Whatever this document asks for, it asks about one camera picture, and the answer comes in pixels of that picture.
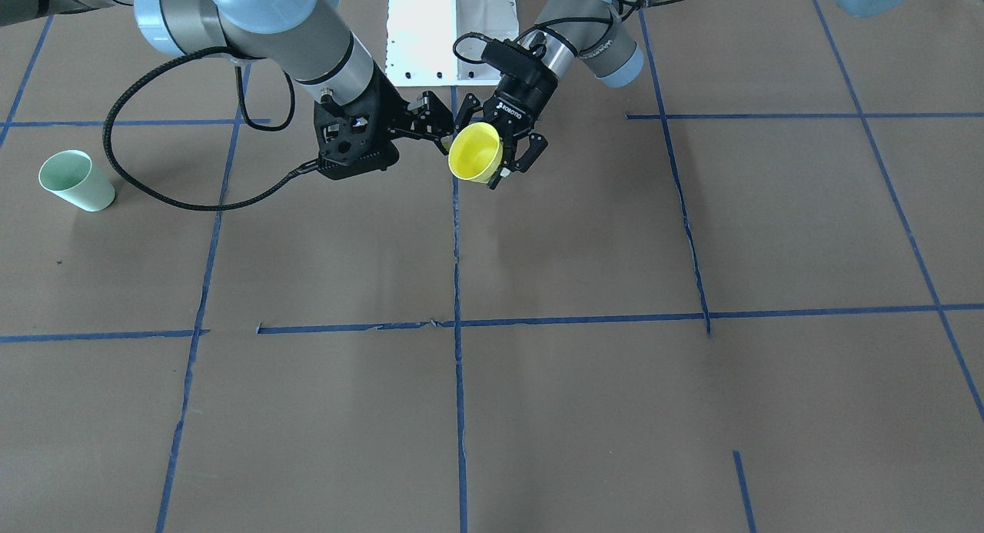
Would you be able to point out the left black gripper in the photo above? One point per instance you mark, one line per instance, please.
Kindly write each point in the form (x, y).
(525, 96)

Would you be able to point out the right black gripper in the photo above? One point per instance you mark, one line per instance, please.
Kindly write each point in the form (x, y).
(388, 107)

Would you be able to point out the yellow plastic cup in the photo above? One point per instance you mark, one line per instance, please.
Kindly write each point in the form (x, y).
(476, 154)

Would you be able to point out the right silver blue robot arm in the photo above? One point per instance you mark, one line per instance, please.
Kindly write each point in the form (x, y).
(308, 39)

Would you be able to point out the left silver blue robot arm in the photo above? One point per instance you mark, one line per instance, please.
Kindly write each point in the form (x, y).
(589, 31)

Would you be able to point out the green plastic cup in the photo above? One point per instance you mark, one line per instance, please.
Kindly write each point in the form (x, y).
(74, 177)

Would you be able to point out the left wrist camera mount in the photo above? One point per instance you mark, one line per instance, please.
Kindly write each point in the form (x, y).
(506, 56)

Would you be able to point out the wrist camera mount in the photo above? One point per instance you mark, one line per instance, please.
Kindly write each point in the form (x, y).
(506, 56)
(353, 139)

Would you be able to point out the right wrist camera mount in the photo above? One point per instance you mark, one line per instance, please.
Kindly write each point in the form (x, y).
(353, 139)

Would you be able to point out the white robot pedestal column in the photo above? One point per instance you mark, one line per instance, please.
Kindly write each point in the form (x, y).
(421, 36)

